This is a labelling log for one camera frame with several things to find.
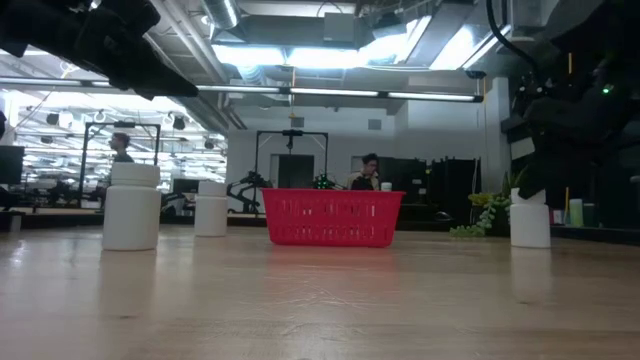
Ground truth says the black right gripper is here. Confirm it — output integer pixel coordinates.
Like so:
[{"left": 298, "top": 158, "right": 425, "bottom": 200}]
[{"left": 517, "top": 69, "right": 626, "bottom": 200}]

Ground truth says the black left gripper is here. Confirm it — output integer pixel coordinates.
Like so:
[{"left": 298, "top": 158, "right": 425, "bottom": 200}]
[{"left": 64, "top": 0, "right": 200, "bottom": 101}]

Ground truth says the white plastic pill bottle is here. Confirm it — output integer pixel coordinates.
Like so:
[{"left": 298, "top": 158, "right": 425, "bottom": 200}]
[
  {"left": 101, "top": 162, "right": 163, "bottom": 252},
  {"left": 509, "top": 187, "right": 552, "bottom": 249},
  {"left": 193, "top": 180, "right": 229, "bottom": 238}
]

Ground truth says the red plastic slotted basket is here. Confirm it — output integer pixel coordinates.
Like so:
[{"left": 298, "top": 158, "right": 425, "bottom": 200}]
[{"left": 261, "top": 187, "right": 406, "bottom": 249}]

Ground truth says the light green cup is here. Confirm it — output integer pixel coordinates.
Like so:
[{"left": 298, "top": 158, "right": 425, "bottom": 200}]
[{"left": 568, "top": 198, "right": 585, "bottom": 228}]

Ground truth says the green potted plant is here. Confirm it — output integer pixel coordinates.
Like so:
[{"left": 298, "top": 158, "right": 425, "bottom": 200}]
[{"left": 448, "top": 167, "right": 529, "bottom": 239}]

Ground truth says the person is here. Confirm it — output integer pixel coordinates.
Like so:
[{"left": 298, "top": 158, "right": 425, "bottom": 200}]
[
  {"left": 102, "top": 131, "right": 136, "bottom": 166},
  {"left": 348, "top": 152, "right": 381, "bottom": 192}
]

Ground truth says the black cabinet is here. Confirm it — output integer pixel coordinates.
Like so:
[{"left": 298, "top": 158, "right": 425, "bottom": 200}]
[{"left": 379, "top": 156, "right": 482, "bottom": 221}]

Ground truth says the black monitor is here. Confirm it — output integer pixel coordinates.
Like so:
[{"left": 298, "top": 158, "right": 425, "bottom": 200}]
[{"left": 0, "top": 144, "right": 25, "bottom": 185}]

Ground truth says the long overhead light bar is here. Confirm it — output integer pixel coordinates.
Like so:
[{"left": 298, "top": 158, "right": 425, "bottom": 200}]
[{"left": 0, "top": 74, "right": 484, "bottom": 104}]

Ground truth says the grey ceiling unit box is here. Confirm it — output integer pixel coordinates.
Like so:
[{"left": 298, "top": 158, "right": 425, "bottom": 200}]
[{"left": 323, "top": 12, "right": 357, "bottom": 44}]

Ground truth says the black metal frame stand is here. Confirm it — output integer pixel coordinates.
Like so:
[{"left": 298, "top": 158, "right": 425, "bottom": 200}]
[
  {"left": 254, "top": 129, "right": 330, "bottom": 216},
  {"left": 78, "top": 121, "right": 162, "bottom": 209}
]

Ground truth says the silver ceiling duct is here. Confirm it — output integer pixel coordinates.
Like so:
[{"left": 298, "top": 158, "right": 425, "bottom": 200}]
[{"left": 199, "top": 0, "right": 242, "bottom": 30}]

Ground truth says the yellow hanging cord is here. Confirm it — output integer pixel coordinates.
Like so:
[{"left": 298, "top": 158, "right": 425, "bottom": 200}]
[{"left": 564, "top": 52, "right": 574, "bottom": 216}]

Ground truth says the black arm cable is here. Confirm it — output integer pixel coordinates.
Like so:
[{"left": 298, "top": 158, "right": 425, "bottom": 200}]
[{"left": 485, "top": 0, "right": 544, "bottom": 84}]

